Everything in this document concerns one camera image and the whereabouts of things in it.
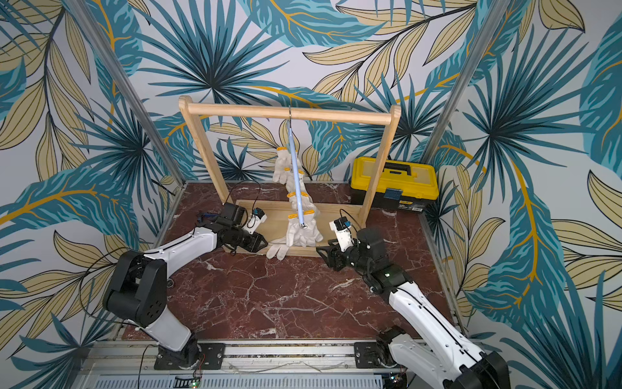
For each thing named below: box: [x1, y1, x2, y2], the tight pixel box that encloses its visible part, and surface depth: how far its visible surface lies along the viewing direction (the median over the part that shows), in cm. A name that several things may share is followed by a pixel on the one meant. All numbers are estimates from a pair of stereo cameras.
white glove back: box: [266, 235, 290, 261], surface depth 94 cm
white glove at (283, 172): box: [272, 146, 294, 185], surface depth 94 cm
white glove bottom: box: [285, 209, 324, 248], surface depth 79 cm
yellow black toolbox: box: [349, 156, 439, 213], surface depth 100 cm
